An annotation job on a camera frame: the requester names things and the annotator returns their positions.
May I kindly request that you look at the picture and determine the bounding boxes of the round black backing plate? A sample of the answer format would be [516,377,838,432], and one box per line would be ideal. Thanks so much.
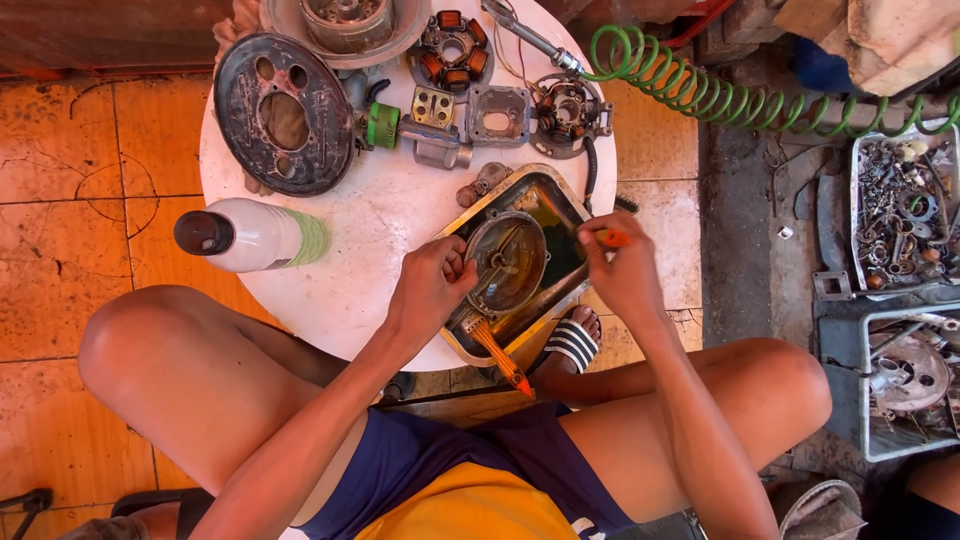
[213,31,358,199]

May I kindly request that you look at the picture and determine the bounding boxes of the small brown metal part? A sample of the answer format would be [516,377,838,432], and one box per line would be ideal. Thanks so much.
[455,161,516,210]

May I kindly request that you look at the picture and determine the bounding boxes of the stator with orange coils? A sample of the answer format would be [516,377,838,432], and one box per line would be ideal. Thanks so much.
[406,9,497,96]

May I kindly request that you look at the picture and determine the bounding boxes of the blue plastic container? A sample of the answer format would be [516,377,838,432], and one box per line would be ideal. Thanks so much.
[793,36,858,96]

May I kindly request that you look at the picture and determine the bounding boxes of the person's right hand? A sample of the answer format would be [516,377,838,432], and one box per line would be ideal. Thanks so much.
[577,211,667,321]

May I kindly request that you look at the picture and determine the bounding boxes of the grey crate of engine parts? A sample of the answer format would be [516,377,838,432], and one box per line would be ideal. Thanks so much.
[816,302,960,463]

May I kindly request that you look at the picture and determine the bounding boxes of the small square brass plate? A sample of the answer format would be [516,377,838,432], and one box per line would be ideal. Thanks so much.
[410,84,457,129]

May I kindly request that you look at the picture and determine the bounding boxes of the grey metal flywheel drum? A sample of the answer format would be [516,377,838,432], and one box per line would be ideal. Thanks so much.
[259,0,433,71]

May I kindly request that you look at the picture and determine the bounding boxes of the black white striped sandal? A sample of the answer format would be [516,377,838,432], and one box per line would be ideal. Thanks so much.
[543,305,604,375]

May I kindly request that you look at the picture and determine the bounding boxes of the person's left hand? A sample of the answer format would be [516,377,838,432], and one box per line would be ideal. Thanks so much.
[386,235,480,340]

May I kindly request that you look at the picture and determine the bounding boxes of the metal air blow gun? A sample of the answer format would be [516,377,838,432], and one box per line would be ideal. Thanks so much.
[479,0,587,77]

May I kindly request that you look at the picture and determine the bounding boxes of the person's left leg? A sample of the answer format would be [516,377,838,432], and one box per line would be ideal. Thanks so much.
[76,284,370,528]

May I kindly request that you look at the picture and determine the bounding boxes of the grey square metal housing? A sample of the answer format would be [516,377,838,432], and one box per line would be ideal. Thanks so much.
[464,84,533,149]

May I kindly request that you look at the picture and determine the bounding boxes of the thin stator wires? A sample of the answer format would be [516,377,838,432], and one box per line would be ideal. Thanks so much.
[492,0,543,95]

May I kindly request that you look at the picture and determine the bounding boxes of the green coiled air hose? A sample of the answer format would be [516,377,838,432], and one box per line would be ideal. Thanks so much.
[583,24,960,139]

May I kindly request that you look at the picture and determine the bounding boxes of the person's right leg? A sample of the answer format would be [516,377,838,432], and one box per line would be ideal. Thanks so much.
[528,303,834,527]

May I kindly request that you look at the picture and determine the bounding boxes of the black cable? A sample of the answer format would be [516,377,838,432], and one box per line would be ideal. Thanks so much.
[582,135,602,216]

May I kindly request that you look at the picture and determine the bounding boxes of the metal tray of small parts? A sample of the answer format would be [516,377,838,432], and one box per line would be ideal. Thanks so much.
[849,118,960,295]

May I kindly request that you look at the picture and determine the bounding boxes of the navy blue shorts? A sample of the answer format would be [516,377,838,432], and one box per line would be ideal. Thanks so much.
[294,400,640,540]

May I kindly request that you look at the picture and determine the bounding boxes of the yellow shirt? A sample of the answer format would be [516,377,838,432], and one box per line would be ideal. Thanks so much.
[354,460,583,540]

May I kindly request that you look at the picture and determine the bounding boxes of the grey metal block part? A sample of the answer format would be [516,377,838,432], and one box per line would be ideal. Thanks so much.
[396,115,474,172]

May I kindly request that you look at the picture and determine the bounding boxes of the round metal engine cover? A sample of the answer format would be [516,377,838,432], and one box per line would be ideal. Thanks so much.
[462,209,549,318]

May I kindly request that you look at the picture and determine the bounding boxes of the black metal stand leg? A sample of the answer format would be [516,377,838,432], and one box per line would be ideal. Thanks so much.
[0,487,55,540]

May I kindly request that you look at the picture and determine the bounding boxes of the rectangular metal tray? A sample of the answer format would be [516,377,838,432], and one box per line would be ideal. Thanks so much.
[432,162,602,369]

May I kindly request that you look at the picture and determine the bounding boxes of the green cylindrical part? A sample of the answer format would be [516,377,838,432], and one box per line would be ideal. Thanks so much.
[364,100,403,150]

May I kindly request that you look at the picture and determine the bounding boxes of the beige sack cloth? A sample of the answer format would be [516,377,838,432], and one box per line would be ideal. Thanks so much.
[772,0,960,99]

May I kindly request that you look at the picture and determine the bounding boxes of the small square metal flange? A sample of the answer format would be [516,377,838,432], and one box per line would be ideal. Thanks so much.
[813,269,855,303]

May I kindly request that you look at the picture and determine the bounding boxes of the white bottle with brown cap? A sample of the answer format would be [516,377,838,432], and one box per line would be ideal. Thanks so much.
[173,197,331,275]

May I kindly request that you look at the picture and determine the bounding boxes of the orange paint brush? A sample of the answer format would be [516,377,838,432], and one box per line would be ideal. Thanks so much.
[460,310,534,399]

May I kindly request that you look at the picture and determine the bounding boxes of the stator plate with dark coils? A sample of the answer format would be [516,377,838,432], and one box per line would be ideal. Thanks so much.
[528,72,615,161]

